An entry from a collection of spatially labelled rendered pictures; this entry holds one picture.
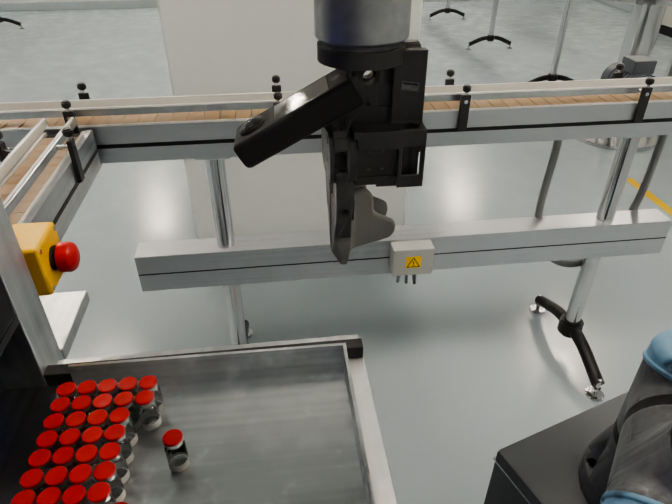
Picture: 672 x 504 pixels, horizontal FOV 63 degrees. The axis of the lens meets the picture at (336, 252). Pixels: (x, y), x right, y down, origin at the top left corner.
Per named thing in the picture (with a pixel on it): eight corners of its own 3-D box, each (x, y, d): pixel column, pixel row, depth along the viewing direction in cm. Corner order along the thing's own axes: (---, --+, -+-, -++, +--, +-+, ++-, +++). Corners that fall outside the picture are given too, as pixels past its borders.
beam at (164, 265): (142, 292, 156) (133, 257, 150) (146, 275, 163) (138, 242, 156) (660, 253, 173) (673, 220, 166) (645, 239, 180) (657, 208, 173)
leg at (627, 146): (561, 343, 190) (627, 134, 147) (550, 326, 197) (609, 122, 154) (586, 341, 191) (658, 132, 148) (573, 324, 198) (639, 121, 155)
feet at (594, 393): (587, 403, 177) (598, 373, 169) (524, 306, 218) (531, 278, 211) (610, 401, 178) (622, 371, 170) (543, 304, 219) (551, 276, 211)
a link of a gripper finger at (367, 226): (395, 276, 53) (401, 192, 48) (334, 281, 52) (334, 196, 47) (388, 258, 56) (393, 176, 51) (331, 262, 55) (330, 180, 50)
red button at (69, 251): (47, 279, 71) (37, 253, 68) (56, 261, 74) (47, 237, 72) (77, 277, 71) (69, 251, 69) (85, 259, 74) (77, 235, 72)
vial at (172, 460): (167, 474, 58) (160, 448, 55) (170, 456, 59) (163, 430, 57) (188, 472, 58) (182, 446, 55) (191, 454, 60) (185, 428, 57)
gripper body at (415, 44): (422, 195, 48) (436, 52, 41) (324, 201, 47) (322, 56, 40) (402, 159, 54) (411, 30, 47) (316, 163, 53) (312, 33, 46)
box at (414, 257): (392, 276, 158) (393, 251, 153) (388, 266, 162) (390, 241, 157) (432, 273, 160) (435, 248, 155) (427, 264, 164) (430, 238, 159)
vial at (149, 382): (144, 416, 64) (136, 389, 61) (147, 401, 66) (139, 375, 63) (163, 414, 64) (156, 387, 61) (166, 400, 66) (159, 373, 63)
